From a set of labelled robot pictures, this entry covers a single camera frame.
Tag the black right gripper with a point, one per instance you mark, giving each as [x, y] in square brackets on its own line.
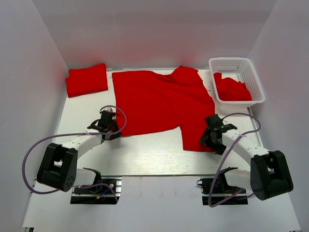
[219, 149]

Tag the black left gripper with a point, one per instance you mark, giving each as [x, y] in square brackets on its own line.
[118, 133]

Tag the red t-shirt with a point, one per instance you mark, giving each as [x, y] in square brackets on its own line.
[86, 81]
[149, 102]

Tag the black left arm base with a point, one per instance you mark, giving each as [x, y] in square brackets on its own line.
[98, 195]

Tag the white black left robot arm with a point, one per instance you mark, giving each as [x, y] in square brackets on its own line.
[59, 169]

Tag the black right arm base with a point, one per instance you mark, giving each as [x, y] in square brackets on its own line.
[220, 193]

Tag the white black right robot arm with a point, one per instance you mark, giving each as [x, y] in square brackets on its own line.
[269, 175]

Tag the red t-shirts in basket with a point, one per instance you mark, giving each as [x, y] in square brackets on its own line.
[231, 90]

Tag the folded red t-shirt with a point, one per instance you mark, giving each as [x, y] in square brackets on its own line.
[86, 81]

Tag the white plastic basket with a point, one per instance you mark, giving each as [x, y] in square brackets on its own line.
[239, 69]

